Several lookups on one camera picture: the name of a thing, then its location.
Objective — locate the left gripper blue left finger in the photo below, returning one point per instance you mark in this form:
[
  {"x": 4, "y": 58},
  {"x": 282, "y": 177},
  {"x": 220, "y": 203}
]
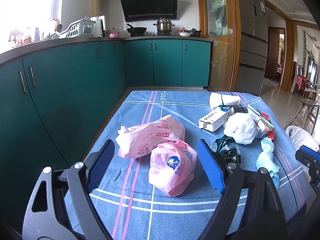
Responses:
[{"x": 97, "y": 164}]

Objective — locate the white bowl on counter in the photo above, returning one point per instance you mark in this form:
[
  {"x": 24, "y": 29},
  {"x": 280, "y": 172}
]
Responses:
[{"x": 184, "y": 34}]

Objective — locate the teal lower kitchen cabinets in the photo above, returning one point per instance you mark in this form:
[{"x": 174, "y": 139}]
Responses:
[{"x": 55, "y": 95}]

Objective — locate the wooden stool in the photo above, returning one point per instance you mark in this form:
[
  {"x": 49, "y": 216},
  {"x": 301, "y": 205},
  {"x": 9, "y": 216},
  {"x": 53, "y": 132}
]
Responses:
[{"x": 307, "y": 115}]

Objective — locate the black wok pan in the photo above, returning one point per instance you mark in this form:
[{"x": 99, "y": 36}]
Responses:
[{"x": 136, "y": 31}]

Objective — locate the flat pink plastic bag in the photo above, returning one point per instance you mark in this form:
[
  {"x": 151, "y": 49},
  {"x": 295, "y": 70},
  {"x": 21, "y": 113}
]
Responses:
[{"x": 138, "y": 141}]

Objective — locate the white dish drying rack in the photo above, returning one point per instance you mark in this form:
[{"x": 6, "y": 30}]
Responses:
[{"x": 82, "y": 27}]

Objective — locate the black range hood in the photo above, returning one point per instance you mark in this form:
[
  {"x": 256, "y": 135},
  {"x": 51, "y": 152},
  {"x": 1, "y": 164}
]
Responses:
[{"x": 140, "y": 10}]

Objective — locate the stainless steel stock pot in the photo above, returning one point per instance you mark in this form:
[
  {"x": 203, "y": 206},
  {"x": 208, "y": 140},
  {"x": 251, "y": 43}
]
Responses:
[{"x": 164, "y": 26}]

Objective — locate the grey multi-door refrigerator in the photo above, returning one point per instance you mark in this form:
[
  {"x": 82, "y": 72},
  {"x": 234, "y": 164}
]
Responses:
[{"x": 254, "y": 45}]

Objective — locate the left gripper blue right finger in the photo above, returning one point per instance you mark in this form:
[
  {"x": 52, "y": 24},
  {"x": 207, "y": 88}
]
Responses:
[{"x": 211, "y": 165}]

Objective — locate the blue plaid tablecloth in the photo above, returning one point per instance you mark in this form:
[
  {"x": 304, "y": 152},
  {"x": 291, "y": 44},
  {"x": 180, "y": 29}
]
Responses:
[{"x": 162, "y": 192}]

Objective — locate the white bag-lined trash bin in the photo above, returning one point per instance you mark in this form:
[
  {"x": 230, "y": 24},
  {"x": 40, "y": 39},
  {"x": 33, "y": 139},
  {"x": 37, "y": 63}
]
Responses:
[{"x": 300, "y": 137}]

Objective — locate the crumpled white plastic bag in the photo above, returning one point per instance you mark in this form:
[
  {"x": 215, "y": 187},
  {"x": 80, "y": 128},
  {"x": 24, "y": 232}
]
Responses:
[{"x": 241, "y": 127}]

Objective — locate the white blue cardboard box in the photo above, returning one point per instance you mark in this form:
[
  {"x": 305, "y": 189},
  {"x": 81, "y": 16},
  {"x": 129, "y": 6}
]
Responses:
[{"x": 216, "y": 118}]

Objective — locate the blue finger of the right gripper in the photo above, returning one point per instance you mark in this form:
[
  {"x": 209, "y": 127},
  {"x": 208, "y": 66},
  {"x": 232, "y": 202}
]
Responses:
[{"x": 307, "y": 156}]

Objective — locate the wooden glass sliding door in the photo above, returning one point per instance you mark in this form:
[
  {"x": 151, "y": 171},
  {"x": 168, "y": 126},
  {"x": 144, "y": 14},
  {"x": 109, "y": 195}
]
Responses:
[{"x": 220, "y": 22}]

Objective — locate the bundled pink plastic bag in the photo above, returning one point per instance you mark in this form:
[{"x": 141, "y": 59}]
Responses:
[{"x": 172, "y": 166}]

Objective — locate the light blue cloth wipe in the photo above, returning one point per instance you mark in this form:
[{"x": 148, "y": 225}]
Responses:
[{"x": 265, "y": 159}]

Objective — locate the dark green foil wrapper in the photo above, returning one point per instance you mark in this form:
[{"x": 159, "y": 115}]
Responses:
[{"x": 228, "y": 149}]

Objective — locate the small black lidded pot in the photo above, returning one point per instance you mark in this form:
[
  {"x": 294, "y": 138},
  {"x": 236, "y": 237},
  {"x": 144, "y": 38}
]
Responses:
[{"x": 194, "y": 32}]

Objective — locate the red white snack wrapper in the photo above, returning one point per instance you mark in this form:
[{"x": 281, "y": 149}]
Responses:
[{"x": 262, "y": 122}]

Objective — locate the pink container on counter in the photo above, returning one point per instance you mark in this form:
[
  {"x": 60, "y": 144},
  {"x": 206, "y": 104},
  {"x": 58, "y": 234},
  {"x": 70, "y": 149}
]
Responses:
[{"x": 114, "y": 35}]

